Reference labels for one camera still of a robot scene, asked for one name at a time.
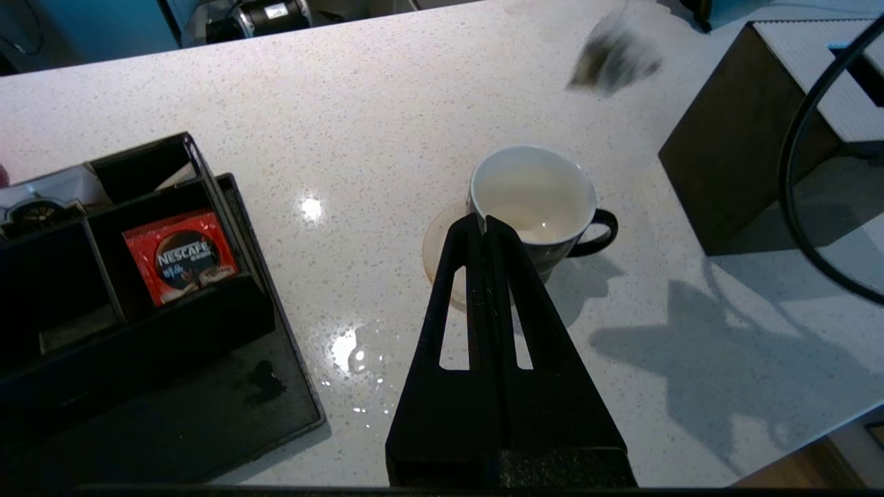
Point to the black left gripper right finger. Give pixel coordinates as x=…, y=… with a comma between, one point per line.
x=545, y=407

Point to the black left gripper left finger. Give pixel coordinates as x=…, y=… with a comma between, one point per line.
x=442, y=428

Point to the clear packet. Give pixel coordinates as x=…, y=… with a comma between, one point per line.
x=615, y=62

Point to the white tea bag packet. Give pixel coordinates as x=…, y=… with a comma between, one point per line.
x=62, y=190

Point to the round translucent coaster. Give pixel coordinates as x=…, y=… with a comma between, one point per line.
x=438, y=255

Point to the black mug white inside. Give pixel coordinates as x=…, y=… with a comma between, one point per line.
x=573, y=207

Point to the black rectangular serving tray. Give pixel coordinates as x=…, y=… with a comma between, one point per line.
x=207, y=428

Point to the black tissue box white lid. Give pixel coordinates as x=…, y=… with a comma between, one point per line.
x=732, y=159

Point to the red coffee sachet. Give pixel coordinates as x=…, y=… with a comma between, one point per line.
x=181, y=259

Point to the black compartment organizer box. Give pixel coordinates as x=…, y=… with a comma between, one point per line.
x=138, y=345

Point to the black teleoperation rig stand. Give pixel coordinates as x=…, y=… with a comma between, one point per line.
x=269, y=14

